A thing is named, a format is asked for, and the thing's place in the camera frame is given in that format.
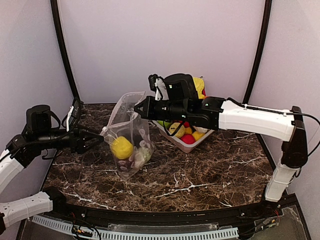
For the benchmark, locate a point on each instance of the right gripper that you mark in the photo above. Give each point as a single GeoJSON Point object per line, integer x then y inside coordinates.
{"type": "Point", "coordinates": [150, 108]}

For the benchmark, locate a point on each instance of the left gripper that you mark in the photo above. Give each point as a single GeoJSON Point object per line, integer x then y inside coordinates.
{"type": "Point", "coordinates": [77, 140]}

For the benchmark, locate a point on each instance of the yellow lemon toy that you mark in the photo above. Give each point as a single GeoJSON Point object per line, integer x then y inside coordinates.
{"type": "Point", "coordinates": [122, 148]}

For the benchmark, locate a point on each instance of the clear dotted zip top bag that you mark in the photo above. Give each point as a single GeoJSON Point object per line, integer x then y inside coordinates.
{"type": "Point", "coordinates": [122, 122]}

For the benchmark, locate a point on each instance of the dark red cabbage toy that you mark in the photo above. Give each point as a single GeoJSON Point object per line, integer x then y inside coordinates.
{"type": "Point", "coordinates": [128, 165]}

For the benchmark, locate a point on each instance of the white cauliflower toy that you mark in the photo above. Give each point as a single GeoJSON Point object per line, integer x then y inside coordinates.
{"type": "Point", "coordinates": [142, 156]}

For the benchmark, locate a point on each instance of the dark purple eggplant toy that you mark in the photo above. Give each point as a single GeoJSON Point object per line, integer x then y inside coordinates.
{"type": "Point", "coordinates": [138, 138]}

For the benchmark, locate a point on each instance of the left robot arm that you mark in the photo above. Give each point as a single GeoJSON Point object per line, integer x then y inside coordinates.
{"type": "Point", "coordinates": [37, 136]}

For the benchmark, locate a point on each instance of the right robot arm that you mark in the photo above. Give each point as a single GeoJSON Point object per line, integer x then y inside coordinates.
{"type": "Point", "coordinates": [176, 99]}

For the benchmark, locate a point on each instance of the pink plastic food tray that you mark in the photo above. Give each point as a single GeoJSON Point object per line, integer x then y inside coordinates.
{"type": "Point", "coordinates": [178, 143]}

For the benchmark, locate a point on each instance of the green chayote toy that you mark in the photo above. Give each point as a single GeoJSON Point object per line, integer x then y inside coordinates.
{"type": "Point", "coordinates": [165, 124]}

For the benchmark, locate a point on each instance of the pale yellow cabbage toy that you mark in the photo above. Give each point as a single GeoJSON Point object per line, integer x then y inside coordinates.
{"type": "Point", "coordinates": [177, 129]}

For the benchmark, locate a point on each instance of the red apple toy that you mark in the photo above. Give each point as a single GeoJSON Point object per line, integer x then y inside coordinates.
{"type": "Point", "coordinates": [186, 125]}

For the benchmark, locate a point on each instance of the small red fruit toy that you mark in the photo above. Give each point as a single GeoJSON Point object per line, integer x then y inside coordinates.
{"type": "Point", "coordinates": [187, 139]}

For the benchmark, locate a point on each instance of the napa cabbage toy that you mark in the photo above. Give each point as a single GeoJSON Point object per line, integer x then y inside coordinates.
{"type": "Point", "coordinates": [200, 87]}

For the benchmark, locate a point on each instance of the small yellow fruit toy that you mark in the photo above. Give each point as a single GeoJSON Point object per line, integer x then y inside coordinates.
{"type": "Point", "coordinates": [197, 135]}

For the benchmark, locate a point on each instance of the white garlic toy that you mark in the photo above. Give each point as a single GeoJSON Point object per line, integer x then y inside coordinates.
{"type": "Point", "coordinates": [201, 129]}

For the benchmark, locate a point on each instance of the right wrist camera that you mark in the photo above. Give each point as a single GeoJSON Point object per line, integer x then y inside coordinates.
{"type": "Point", "coordinates": [157, 85]}

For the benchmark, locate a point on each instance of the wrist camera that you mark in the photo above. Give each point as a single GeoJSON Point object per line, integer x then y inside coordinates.
{"type": "Point", "coordinates": [74, 114]}
{"type": "Point", "coordinates": [157, 85]}

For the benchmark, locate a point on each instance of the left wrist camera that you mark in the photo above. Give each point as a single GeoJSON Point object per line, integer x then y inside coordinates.
{"type": "Point", "coordinates": [74, 114]}

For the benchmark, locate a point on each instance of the white slotted cable duct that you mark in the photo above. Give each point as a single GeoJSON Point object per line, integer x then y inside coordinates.
{"type": "Point", "coordinates": [138, 232]}

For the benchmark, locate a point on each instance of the left black frame post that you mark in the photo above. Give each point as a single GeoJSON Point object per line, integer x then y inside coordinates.
{"type": "Point", "coordinates": [62, 48]}

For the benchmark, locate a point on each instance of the black frame post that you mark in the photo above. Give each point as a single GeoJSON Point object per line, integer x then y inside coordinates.
{"type": "Point", "coordinates": [259, 50]}
{"type": "Point", "coordinates": [62, 48]}

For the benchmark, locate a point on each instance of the black curved front rail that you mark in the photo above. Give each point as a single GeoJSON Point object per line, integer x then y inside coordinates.
{"type": "Point", "coordinates": [239, 215]}

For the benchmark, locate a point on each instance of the right black frame post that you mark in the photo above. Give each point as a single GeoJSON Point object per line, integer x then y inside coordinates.
{"type": "Point", "coordinates": [259, 50]}

